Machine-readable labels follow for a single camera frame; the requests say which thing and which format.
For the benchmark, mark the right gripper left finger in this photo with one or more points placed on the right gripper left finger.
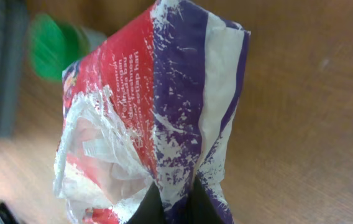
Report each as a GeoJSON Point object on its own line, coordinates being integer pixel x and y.
{"type": "Point", "coordinates": [150, 210]}

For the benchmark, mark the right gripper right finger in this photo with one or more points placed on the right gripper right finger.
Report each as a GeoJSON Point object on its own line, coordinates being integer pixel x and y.
{"type": "Point", "coordinates": [200, 208]}

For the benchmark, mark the red floral tissue pack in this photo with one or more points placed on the red floral tissue pack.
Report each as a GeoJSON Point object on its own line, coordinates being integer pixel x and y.
{"type": "Point", "coordinates": [155, 102]}

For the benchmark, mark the green round item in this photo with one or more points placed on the green round item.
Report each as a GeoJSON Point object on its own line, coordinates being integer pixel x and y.
{"type": "Point", "coordinates": [54, 45]}

